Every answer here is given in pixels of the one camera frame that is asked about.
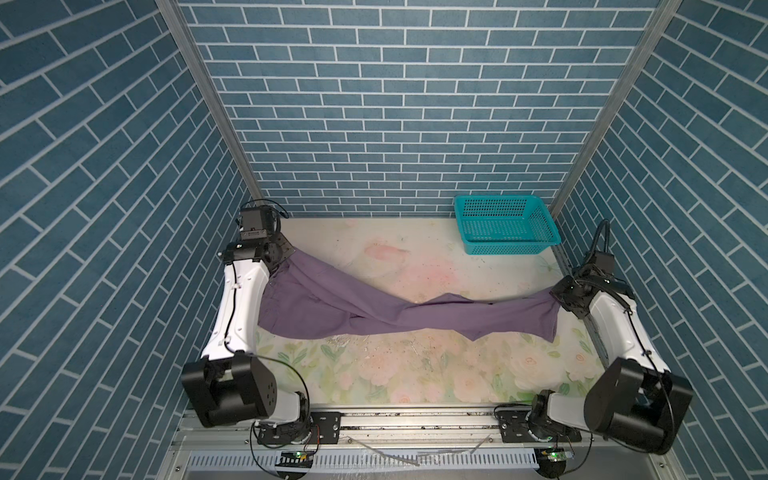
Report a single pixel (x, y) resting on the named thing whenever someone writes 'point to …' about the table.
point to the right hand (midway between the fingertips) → (559, 290)
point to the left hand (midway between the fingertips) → (282, 246)
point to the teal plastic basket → (505, 224)
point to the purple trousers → (311, 297)
